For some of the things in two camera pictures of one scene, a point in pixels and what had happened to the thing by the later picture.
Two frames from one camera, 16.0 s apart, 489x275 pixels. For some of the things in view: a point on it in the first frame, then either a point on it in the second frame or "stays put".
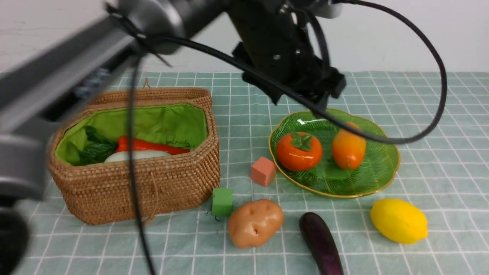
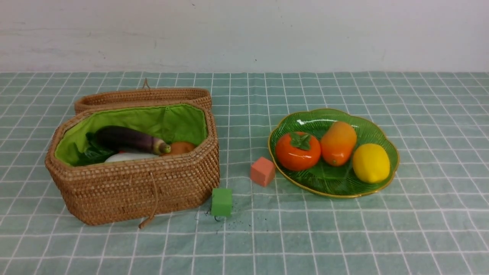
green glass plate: x=329 y=179 stays put
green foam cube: x=222 y=202 stays put
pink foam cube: x=263 y=171 stays put
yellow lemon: x=399 y=221 to x=371 y=163
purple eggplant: x=321 y=241 to x=112 y=138
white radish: x=123 y=156 stays put
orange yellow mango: x=348 y=148 to x=338 y=140
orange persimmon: x=298 y=151 stays put
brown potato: x=255 y=222 to x=180 y=148
